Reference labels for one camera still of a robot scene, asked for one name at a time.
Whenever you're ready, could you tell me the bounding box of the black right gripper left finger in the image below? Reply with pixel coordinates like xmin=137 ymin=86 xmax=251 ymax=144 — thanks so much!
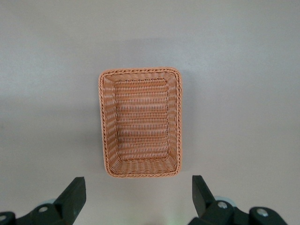
xmin=0 ymin=177 xmax=87 ymax=225

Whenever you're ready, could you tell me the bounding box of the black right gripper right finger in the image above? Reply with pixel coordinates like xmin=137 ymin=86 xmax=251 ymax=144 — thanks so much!
xmin=190 ymin=174 xmax=288 ymax=225

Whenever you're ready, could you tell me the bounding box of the brown wicker basket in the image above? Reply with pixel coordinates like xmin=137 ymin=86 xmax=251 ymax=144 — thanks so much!
xmin=97 ymin=67 xmax=182 ymax=178

